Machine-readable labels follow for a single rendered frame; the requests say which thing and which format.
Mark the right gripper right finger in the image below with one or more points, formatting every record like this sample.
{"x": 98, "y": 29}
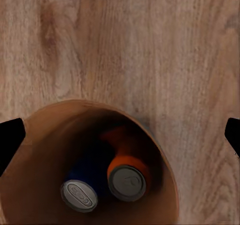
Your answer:
{"x": 232, "y": 134}

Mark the trash can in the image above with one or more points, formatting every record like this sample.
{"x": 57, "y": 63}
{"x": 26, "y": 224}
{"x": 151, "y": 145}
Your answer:
{"x": 55, "y": 138}

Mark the can of soda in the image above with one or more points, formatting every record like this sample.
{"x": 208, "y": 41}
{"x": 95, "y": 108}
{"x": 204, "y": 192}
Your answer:
{"x": 86, "y": 183}
{"x": 130, "y": 173}
{"x": 117, "y": 133}

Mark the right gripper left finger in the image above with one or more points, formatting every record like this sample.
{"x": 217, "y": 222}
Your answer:
{"x": 12, "y": 133}

